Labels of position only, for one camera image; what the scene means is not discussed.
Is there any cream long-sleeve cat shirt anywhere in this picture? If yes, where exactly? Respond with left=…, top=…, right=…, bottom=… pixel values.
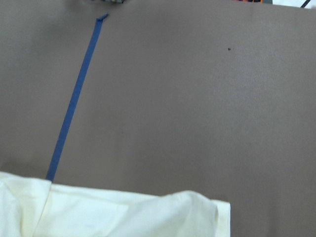
left=0, top=172, right=231, bottom=237

